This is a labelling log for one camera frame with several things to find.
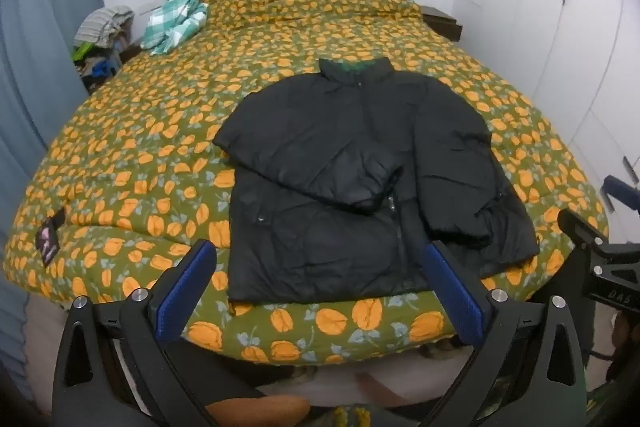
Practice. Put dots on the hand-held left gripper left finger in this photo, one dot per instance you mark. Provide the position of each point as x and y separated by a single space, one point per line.
187 287

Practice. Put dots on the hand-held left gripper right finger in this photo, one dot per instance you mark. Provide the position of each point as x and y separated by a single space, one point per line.
452 292

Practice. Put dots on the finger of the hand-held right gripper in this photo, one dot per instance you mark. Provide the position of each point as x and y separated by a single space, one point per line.
582 232
622 192

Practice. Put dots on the black puffer jacket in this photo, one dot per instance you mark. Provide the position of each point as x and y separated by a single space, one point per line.
325 157

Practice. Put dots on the pile of assorted clothes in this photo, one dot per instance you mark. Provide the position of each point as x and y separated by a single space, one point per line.
97 62

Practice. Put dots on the person's left hand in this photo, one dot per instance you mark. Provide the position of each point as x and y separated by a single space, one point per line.
260 409

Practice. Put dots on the green orange floral duvet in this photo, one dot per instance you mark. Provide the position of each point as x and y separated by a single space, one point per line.
150 132

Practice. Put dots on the white wardrobe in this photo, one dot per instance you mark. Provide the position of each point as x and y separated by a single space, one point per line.
550 7

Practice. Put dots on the dark wooden nightstand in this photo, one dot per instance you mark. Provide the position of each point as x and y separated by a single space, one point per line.
442 22

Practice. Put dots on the green white checked cloth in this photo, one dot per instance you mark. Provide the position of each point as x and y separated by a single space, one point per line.
172 22

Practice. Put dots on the blue curtain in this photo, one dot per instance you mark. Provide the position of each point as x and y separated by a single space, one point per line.
40 57

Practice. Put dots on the grey striped garment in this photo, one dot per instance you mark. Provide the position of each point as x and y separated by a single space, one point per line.
102 22

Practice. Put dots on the white wall switch panel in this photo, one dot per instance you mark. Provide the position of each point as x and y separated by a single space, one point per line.
148 9

